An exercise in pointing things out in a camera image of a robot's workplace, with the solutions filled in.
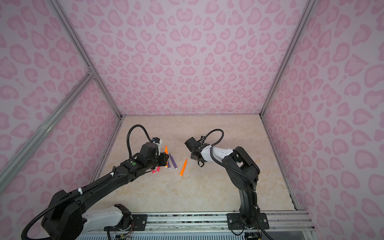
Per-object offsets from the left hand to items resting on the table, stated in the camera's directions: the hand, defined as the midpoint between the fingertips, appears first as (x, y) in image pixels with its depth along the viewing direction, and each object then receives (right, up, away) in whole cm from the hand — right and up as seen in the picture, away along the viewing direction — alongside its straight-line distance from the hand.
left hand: (169, 153), depth 83 cm
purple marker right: (+2, -9, +10) cm, 13 cm away
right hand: (+16, -3, +13) cm, 21 cm away
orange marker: (+7, -10, +9) cm, 15 cm away
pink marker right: (-8, -11, +7) cm, 16 cm away
